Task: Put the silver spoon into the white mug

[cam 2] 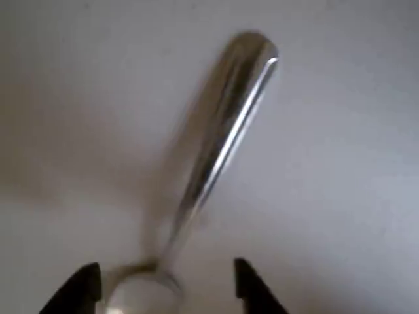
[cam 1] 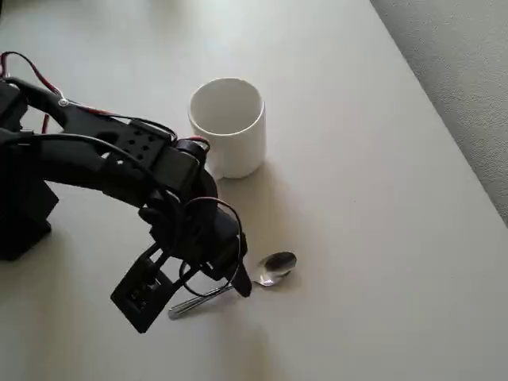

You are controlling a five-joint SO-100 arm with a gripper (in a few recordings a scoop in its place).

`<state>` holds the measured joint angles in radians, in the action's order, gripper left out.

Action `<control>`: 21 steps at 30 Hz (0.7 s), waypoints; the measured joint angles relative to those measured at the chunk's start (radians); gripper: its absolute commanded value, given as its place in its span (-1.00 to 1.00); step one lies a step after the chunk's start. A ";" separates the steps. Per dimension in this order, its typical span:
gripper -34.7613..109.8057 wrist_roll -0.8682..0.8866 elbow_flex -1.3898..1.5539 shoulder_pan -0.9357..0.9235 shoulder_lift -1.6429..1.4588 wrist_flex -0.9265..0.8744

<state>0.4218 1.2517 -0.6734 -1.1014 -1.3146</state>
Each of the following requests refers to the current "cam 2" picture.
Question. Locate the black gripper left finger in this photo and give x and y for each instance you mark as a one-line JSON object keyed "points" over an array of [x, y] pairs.
{"points": [[77, 291]]}

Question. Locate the silver metal spoon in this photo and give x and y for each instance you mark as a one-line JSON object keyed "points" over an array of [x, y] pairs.
{"points": [[235, 114]]}

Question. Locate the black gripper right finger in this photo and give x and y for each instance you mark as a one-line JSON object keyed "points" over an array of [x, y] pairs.
{"points": [[258, 294]]}

